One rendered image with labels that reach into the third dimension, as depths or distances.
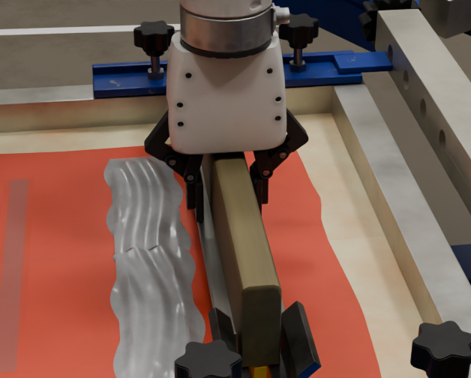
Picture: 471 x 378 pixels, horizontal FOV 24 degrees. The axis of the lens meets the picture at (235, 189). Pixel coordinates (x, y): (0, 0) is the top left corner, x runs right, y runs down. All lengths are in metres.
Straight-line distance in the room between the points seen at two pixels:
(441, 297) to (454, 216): 1.97
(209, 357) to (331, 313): 0.23
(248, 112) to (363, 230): 0.19
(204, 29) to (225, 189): 0.13
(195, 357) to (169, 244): 0.30
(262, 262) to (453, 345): 0.16
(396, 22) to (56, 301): 0.54
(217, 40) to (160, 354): 0.25
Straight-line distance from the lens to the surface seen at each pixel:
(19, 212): 1.08
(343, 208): 1.08
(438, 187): 2.99
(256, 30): 0.88
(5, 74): 3.64
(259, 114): 0.92
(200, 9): 0.87
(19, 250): 1.03
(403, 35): 1.24
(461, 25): 1.38
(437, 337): 0.75
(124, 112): 1.22
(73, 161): 1.16
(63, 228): 1.05
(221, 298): 0.88
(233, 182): 0.91
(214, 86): 0.90
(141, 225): 1.04
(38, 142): 1.20
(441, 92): 1.12
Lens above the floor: 1.53
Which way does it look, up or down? 31 degrees down
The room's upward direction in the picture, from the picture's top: straight up
